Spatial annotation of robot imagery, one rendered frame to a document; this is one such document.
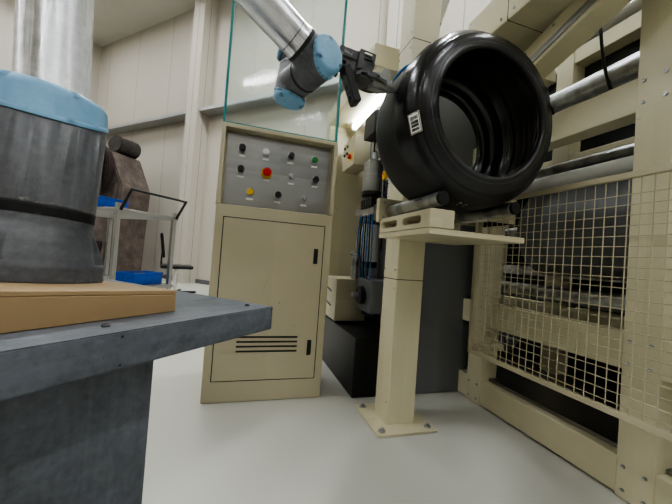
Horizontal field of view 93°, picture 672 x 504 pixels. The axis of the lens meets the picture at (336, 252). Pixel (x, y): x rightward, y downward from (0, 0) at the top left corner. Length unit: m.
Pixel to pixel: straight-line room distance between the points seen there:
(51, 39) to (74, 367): 0.60
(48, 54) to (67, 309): 0.51
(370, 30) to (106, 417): 5.73
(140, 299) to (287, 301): 1.12
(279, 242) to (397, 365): 0.76
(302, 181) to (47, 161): 1.22
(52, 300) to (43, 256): 0.11
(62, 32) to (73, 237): 0.42
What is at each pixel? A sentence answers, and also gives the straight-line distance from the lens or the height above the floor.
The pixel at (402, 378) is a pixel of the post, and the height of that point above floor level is 0.20.
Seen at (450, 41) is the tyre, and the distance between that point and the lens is 1.19.
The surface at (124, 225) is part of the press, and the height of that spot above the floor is 1.00.
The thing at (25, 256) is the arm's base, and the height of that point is 0.67.
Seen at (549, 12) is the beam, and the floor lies 1.64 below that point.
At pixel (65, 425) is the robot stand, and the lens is 0.56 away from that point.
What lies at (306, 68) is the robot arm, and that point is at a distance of 0.90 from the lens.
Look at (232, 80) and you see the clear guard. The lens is 1.73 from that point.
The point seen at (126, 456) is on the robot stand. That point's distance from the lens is 0.63.
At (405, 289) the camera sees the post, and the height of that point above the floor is 0.58.
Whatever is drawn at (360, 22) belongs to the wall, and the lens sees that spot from 6.07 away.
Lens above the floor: 0.69
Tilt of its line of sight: 1 degrees up
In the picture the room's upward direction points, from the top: 4 degrees clockwise
